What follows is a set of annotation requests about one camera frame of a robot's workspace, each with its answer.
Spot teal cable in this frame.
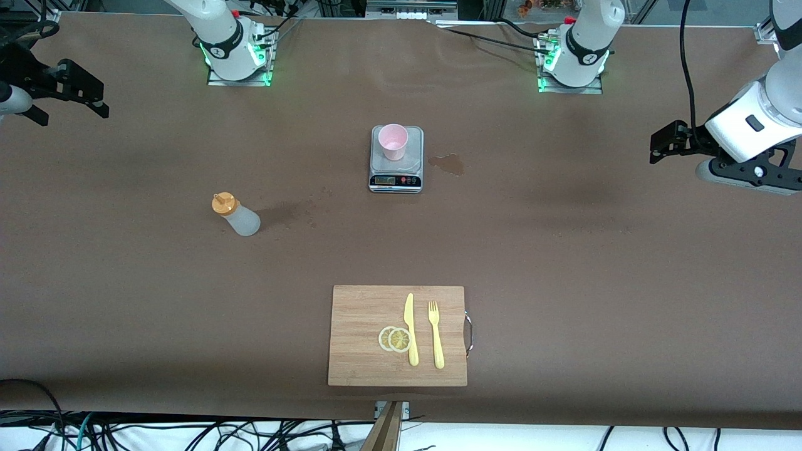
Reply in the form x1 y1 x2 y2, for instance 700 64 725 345
74 412 96 451

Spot yellow plastic fork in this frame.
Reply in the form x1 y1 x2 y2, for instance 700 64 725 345
427 301 445 370

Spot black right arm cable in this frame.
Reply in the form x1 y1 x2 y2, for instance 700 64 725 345
0 18 61 49

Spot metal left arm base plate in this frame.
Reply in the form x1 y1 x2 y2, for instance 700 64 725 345
538 31 604 95

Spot pink plastic cup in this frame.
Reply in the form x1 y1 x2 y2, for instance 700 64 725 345
378 123 409 162

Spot clear sauce bottle orange cap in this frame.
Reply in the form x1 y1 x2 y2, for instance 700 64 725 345
212 192 261 237

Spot orange toy items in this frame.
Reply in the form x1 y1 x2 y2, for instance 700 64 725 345
516 0 568 18

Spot silver digital kitchen scale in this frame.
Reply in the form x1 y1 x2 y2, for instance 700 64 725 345
368 125 425 194

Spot yellow plastic knife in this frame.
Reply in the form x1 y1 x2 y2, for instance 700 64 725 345
404 293 420 367

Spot wooden cutting board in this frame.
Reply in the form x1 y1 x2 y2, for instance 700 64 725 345
327 285 469 387

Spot brown table cover sheet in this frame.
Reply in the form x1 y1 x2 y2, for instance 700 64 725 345
0 11 802 430

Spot wooden beam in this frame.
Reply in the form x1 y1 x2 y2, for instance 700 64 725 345
360 401 405 451

